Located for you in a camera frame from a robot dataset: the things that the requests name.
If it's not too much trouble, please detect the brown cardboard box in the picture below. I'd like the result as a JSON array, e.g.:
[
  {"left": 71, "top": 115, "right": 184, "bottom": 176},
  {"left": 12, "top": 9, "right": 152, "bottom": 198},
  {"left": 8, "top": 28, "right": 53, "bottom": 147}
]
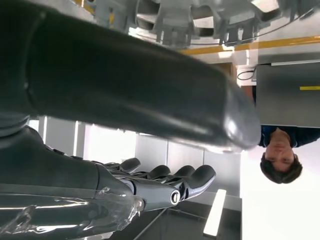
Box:
[{"left": 217, "top": 62, "right": 238, "bottom": 83}]

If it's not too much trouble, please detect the black cable loop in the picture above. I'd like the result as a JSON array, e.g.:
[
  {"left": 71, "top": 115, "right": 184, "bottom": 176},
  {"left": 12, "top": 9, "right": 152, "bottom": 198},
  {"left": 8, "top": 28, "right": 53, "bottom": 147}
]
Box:
[{"left": 236, "top": 68, "right": 256, "bottom": 82}]

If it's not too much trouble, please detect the person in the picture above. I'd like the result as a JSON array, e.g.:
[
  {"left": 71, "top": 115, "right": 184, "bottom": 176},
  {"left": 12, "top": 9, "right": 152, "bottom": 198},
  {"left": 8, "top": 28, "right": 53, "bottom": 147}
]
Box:
[{"left": 258, "top": 125, "right": 320, "bottom": 185}]

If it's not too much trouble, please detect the grey case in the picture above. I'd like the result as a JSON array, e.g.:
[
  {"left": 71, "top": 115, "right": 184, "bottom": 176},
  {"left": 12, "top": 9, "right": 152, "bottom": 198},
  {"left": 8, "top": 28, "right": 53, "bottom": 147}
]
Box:
[{"left": 254, "top": 61, "right": 320, "bottom": 129}]

